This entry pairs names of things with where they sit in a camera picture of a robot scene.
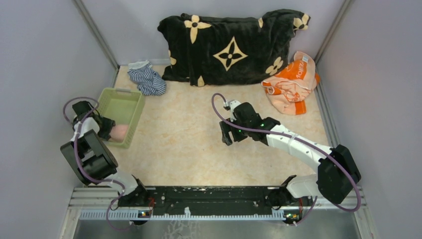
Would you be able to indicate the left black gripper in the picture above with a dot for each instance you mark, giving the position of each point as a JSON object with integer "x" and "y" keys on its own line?
{"x": 108, "y": 123}

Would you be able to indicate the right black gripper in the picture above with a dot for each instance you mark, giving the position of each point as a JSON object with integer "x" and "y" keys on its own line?
{"x": 227, "y": 137}

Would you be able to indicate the pink towel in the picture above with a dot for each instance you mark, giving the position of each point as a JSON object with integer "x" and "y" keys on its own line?
{"x": 118, "y": 132}

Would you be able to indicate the orange white towel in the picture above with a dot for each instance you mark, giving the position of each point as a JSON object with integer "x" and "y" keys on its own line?
{"x": 288, "y": 89}

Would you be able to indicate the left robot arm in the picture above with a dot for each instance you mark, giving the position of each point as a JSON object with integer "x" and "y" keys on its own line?
{"x": 92, "y": 161}

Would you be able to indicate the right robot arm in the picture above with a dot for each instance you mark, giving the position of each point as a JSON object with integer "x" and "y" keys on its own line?
{"x": 335, "y": 172}

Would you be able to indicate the green plastic basket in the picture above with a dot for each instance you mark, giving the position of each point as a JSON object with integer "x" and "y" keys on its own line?
{"x": 124, "y": 107}

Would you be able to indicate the blue striped cloth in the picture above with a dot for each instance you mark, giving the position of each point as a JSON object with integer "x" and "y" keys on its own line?
{"x": 148, "y": 81}

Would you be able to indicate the black floral pillow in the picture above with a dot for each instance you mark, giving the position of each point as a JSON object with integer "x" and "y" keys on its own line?
{"x": 207, "y": 50}

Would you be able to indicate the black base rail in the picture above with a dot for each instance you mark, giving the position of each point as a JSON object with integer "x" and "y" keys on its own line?
{"x": 213, "y": 200}

